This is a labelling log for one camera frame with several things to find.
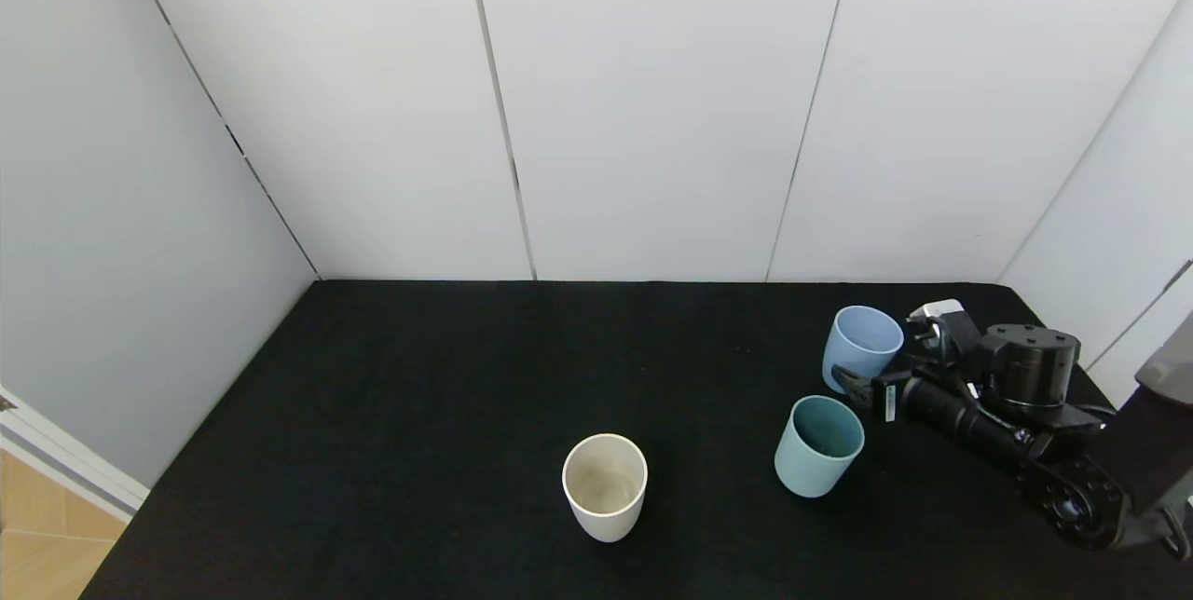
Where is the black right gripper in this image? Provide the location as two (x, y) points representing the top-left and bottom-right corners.
(830, 352), (968, 432)

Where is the light blue cup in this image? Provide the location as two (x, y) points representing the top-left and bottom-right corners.
(822, 306), (905, 394)

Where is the teal green cup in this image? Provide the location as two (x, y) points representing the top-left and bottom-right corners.
(774, 395), (866, 498)

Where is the cream white cup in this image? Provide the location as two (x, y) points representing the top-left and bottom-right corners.
(562, 433), (649, 543)

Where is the black table cloth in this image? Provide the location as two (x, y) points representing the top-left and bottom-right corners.
(79, 280), (1193, 600)

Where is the white wrist camera black mount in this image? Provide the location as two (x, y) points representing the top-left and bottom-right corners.
(907, 298), (967, 326)

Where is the white partition base rail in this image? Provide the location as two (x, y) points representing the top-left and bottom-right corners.
(0, 386), (150, 519)

